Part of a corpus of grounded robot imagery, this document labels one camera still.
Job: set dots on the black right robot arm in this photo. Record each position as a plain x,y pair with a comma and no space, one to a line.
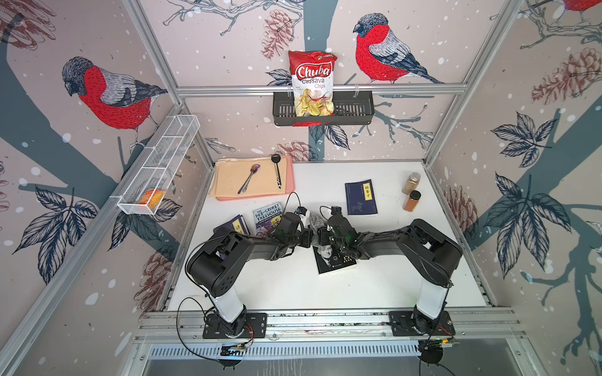
433,255

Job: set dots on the black portrait cover book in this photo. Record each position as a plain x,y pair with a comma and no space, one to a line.
329,259

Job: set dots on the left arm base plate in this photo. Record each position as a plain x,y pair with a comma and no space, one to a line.
246,326

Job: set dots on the beige placemat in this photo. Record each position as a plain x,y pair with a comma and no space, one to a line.
244,178

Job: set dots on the blue book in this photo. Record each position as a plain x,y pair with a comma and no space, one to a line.
237,224
360,199

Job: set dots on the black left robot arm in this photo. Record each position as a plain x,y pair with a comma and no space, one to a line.
216,264

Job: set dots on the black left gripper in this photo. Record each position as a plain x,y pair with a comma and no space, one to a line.
307,238

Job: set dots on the beige spice jar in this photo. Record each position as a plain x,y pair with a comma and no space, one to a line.
411,183

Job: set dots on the black wall basket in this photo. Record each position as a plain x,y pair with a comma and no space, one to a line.
350,108

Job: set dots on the grey striped cloth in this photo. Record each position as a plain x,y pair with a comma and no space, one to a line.
315,221

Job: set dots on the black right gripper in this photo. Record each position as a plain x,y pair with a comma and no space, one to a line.
321,236

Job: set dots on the white wire wall shelf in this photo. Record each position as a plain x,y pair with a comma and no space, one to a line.
161,165

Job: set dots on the black ladle spoon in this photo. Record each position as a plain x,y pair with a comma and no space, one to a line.
276,158

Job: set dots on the orange packet in shelf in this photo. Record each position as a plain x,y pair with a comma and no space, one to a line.
151,198

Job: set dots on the Treehouse colourful paperback book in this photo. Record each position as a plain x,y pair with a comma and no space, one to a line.
267,218

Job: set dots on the iridescent purple spoon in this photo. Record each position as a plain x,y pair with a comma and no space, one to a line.
253,170

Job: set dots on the orange spice jar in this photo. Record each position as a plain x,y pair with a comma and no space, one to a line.
412,201

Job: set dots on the red Chuba chips bag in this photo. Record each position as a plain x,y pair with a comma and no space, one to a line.
312,82

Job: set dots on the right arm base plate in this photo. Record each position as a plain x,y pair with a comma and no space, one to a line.
413,323

